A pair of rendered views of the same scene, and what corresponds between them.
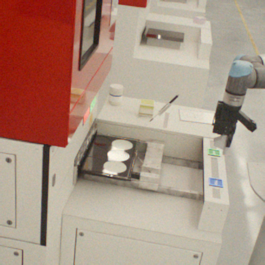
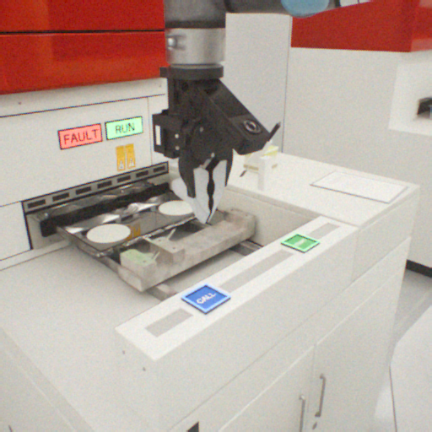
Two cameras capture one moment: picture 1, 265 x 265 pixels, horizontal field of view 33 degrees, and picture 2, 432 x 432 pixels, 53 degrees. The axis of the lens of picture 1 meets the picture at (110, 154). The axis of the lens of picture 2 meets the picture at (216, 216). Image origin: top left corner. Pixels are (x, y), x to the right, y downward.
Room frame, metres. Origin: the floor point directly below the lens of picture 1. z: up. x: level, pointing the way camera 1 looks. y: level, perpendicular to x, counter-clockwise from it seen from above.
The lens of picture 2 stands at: (1.09, -0.79, 1.36)
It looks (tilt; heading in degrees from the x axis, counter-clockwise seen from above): 24 degrees down; 37
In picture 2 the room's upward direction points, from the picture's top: straight up
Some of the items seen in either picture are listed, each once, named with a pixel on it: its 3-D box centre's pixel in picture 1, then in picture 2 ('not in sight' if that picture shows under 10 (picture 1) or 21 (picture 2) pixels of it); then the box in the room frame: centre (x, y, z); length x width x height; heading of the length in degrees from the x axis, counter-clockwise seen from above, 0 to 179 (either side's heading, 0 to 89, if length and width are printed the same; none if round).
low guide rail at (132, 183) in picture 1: (139, 185); (137, 276); (1.65, -0.15, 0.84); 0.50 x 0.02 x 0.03; 83
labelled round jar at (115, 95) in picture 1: (115, 94); not in sight; (2.24, 0.01, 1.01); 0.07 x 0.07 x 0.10
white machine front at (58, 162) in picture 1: (75, 144); (35, 177); (1.61, 0.15, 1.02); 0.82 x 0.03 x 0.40; 173
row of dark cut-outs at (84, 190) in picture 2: (86, 139); (104, 184); (1.79, 0.12, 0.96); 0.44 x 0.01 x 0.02; 173
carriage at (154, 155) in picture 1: (152, 165); (192, 249); (1.78, -0.20, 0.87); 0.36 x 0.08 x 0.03; 173
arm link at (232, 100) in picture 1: (233, 98); (193, 49); (1.53, -0.42, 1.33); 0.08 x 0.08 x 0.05
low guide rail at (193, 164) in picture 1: (146, 156); (219, 237); (1.92, -0.18, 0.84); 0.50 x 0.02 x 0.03; 83
